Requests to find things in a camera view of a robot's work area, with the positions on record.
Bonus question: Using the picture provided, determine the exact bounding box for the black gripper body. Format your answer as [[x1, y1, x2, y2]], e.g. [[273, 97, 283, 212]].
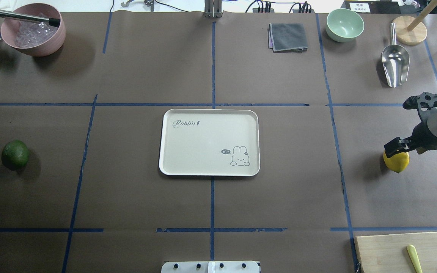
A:
[[402, 92, 437, 154]]

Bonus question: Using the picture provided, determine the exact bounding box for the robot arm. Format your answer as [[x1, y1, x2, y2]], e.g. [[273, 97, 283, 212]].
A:
[[383, 92, 437, 173]]

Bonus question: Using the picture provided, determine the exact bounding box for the wooden mug tree stand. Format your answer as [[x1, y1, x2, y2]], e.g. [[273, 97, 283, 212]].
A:
[[390, 0, 437, 46]]

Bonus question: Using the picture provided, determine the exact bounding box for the yellow lemon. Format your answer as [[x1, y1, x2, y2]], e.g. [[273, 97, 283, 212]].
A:
[[383, 151, 410, 173]]

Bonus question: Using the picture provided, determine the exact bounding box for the pink bowl with ice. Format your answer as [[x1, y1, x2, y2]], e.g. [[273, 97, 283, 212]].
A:
[[0, 3, 66, 56]]

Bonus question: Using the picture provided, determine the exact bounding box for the steel scoop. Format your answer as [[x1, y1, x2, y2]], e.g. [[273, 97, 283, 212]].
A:
[[381, 22, 410, 88]]

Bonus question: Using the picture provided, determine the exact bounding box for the beige rabbit tray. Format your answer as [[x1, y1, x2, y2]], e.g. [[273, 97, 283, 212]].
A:
[[159, 109, 260, 177]]

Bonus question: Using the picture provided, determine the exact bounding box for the wooden cutting board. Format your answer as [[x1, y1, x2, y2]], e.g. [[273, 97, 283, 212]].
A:
[[354, 232, 437, 273]]

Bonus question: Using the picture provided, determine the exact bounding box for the green lime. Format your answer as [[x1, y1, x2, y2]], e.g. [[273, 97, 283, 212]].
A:
[[1, 140, 30, 171]]

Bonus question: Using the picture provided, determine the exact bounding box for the mint green bowl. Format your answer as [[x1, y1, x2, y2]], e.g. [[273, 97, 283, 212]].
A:
[[326, 8, 365, 42]]

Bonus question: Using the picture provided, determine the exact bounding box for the grey folded cloth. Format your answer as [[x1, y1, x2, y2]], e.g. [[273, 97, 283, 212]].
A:
[[268, 23, 308, 52]]

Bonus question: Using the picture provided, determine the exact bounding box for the yellow plastic knife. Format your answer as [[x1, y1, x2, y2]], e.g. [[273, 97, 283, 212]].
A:
[[406, 244, 423, 273]]

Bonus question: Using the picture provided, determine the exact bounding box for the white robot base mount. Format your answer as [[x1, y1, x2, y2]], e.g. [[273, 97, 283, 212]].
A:
[[161, 260, 261, 273]]

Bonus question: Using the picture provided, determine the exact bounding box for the metal muddler stick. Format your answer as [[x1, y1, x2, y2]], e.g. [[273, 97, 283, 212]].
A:
[[0, 10, 61, 28]]

